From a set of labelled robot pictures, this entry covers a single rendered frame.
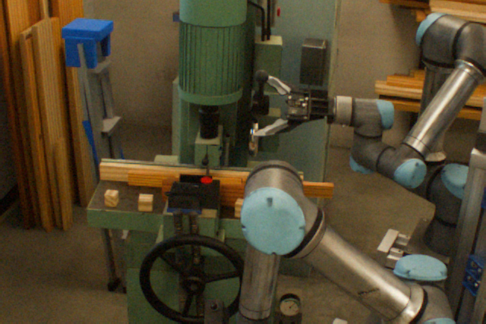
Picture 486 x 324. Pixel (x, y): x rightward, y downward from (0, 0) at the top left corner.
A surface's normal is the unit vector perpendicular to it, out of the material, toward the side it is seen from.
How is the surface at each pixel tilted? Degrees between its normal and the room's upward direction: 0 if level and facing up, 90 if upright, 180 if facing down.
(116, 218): 90
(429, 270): 8
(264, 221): 85
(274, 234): 85
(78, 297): 0
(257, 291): 90
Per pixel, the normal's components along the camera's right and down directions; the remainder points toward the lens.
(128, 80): -0.19, 0.41
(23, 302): 0.05, -0.90
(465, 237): -0.44, 0.37
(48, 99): 0.98, 0.07
